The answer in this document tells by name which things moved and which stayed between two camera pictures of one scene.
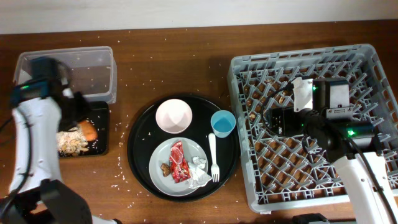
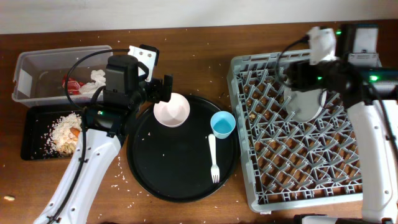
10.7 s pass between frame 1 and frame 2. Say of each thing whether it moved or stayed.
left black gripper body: moved
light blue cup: stayed
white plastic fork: stayed
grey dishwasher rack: stayed
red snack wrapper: moved
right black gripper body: moved
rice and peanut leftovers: stayed
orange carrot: moved
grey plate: moved
